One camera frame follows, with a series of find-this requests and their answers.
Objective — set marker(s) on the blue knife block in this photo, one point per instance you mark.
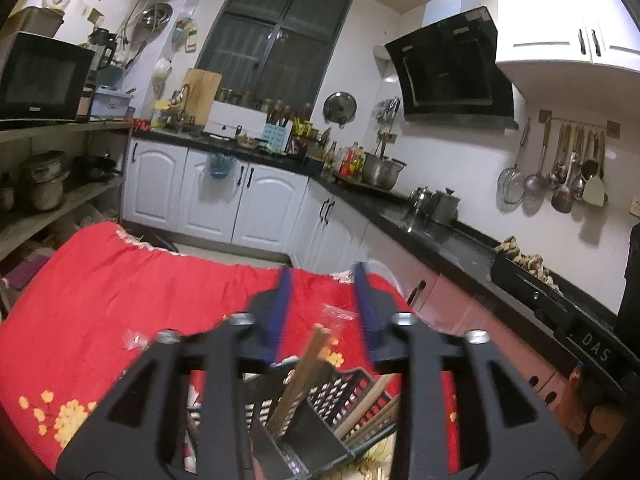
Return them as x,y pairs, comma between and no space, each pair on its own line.
276,136

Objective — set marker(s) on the metal storage shelf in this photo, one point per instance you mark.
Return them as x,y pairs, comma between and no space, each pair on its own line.
48,172

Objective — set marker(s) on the dark kitchen window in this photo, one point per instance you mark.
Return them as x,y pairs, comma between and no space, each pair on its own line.
275,50

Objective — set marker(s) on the black electric kettle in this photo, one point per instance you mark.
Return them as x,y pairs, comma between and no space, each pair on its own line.
104,44

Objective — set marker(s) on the steel bowl on wall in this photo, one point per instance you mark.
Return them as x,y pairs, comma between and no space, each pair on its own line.
156,16

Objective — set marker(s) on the white upper cabinet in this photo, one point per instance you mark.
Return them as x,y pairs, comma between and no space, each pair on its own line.
576,53

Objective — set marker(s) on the person right hand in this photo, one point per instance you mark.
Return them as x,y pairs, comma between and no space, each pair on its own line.
576,415

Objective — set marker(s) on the red floral tablecloth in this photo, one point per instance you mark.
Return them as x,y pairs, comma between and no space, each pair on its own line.
71,333

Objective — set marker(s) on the steel kettle pot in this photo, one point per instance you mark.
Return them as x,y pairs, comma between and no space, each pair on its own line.
445,206

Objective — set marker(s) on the hanging steel ladle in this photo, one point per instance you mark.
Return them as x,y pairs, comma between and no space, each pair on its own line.
534,184

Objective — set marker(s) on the white lower cabinets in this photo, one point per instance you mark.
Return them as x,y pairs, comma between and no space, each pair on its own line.
174,189

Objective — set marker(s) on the hanging wire skimmer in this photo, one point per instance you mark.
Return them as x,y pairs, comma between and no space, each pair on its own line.
511,180

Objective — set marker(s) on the black microwave oven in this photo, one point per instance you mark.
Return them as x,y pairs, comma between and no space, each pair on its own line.
41,78

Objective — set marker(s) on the dark pot lid on wall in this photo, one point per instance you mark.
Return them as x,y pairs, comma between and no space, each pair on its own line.
339,108

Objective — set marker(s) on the hanging green spatula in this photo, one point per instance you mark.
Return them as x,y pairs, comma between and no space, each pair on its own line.
594,191

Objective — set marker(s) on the large steel stockpot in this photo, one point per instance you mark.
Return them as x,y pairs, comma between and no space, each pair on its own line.
381,172

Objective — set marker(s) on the wooden cutting board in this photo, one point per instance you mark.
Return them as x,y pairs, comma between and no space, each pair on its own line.
203,87

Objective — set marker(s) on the wooden chopsticks pair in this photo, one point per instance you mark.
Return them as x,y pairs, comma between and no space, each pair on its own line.
362,406
295,389

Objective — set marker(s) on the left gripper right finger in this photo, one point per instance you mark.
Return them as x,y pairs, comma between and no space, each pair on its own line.
464,411

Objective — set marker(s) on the black countertop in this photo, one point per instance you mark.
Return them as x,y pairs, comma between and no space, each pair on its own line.
465,253

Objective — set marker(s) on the ginger roots pile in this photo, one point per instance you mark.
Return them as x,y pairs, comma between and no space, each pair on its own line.
532,264

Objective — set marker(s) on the black plastic utensil basket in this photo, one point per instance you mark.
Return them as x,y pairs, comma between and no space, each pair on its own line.
310,419

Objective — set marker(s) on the white box on counter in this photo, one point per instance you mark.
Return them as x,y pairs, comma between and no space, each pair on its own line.
224,119

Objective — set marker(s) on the black range hood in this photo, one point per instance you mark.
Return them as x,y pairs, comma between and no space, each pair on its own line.
448,74

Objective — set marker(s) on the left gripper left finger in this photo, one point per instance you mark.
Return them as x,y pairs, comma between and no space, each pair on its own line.
179,411

